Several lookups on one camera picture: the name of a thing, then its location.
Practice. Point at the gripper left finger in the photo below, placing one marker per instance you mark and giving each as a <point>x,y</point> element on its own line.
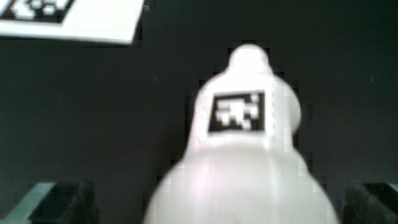
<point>58,203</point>

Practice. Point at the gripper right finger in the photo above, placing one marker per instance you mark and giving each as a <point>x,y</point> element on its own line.
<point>371,203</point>

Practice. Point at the white lamp bulb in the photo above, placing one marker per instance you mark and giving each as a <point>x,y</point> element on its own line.
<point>240,182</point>

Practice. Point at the white marker tag sheet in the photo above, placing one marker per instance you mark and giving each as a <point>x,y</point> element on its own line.
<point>83,20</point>

